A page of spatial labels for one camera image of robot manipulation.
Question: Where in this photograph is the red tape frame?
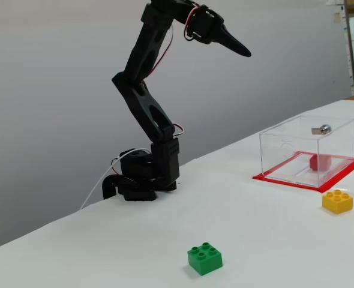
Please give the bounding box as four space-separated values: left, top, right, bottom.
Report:
252 151 354 193

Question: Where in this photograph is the yellow lego brick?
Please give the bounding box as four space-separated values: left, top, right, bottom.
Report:
322 189 354 215

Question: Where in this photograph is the metal shelf post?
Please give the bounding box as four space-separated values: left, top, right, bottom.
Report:
343 0 354 97

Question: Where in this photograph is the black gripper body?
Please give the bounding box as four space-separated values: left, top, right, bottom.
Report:
184 4 226 46

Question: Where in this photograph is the red lego brick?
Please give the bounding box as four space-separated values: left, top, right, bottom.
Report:
309 153 332 173

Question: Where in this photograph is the transparent plastic box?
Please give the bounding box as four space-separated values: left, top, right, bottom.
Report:
259 116 354 189

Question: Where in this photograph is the black table clamp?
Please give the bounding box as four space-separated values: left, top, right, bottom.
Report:
101 173 124 201

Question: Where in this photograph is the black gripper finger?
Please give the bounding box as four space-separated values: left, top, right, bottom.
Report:
217 23 253 59

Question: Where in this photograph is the silver cam lock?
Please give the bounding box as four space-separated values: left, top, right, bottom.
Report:
311 124 332 136

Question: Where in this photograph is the green lego brick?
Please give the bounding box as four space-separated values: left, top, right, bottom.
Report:
187 242 224 277

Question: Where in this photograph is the white cable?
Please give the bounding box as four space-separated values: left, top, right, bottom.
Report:
80 148 151 211

